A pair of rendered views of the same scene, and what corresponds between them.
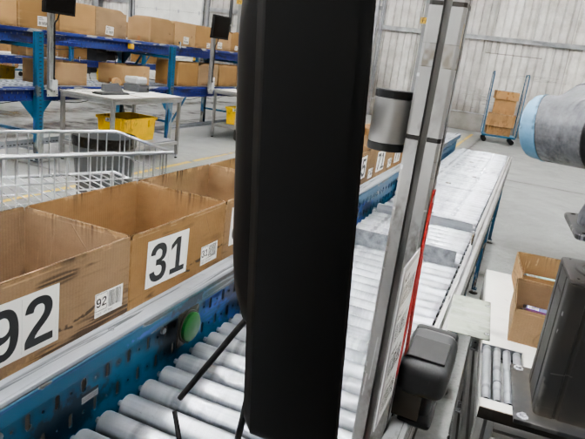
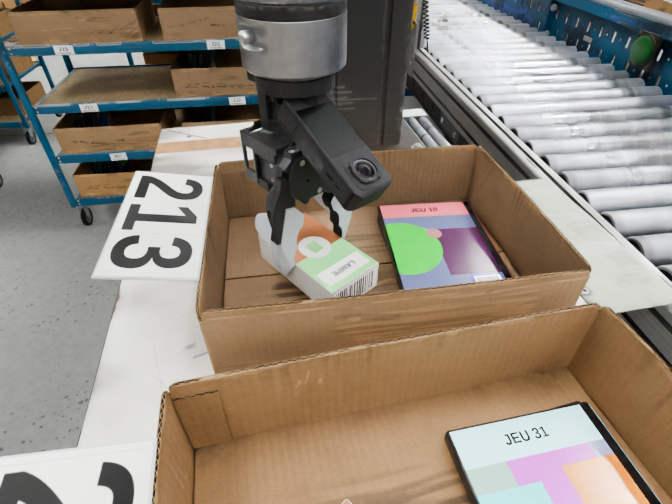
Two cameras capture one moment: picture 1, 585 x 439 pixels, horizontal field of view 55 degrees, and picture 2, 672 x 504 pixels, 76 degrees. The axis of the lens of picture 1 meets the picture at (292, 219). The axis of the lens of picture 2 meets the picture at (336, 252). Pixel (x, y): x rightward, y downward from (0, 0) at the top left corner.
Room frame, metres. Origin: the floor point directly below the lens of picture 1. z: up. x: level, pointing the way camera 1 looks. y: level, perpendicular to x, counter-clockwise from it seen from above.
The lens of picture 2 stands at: (1.87, -1.11, 1.13)
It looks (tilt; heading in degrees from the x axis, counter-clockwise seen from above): 40 degrees down; 151
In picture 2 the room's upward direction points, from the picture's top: straight up
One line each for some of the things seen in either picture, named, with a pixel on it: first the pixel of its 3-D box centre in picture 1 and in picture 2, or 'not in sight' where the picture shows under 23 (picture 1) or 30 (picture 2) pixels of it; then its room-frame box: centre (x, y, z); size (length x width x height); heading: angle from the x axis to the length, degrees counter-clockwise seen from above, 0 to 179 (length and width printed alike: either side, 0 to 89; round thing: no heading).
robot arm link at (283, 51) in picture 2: not in sight; (290, 43); (1.51, -0.96, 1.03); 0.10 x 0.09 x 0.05; 104
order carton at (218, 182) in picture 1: (214, 206); not in sight; (1.68, 0.24, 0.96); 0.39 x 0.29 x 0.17; 159
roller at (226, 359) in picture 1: (286, 383); (555, 91); (1.14, -0.04, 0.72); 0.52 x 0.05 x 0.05; 69
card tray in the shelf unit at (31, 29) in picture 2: not in sight; (89, 17); (-0.09, -1.06, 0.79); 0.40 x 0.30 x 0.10; 70
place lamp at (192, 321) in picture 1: (191, 327); (640, 50); (1.19, 0.20, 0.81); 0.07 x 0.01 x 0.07; 159
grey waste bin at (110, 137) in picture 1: (104, 172); not in sight; (4.56, 1.60, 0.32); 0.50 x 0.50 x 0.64
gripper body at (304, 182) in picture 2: not in sight; (293, 131); (1.50, -0.95, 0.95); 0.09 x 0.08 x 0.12; 14
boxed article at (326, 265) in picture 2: not in sight; (316, 259); (1.53, -0.95, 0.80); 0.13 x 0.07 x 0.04; 14
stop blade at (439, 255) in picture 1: (396, 247); not in sight; (2.14, -0.42, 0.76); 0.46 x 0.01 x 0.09; 69
